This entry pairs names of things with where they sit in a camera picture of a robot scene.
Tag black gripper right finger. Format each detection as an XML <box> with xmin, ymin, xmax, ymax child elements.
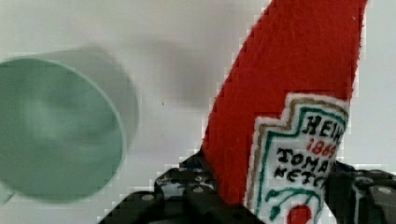
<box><xmin>325</xmin><ymin>161</ymin><xmax>396</xmax><ymax>224</ymax></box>

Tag green cup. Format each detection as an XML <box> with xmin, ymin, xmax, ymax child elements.
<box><xmin>1</xmin><ymin>49</ymin><xmax>138</xmax><ymax>203</ymax></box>

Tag red felt ketchup bottle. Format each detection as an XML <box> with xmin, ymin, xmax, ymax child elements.
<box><xmin>202</xmin><ymin>0</ymin><xmax>368</xmax><ymax>224</ymax></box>

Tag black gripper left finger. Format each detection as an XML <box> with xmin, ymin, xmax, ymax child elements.
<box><xmin>154</xmin><ymin>150</ymin><xmax>218</xmax><ymax>200</ymax></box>

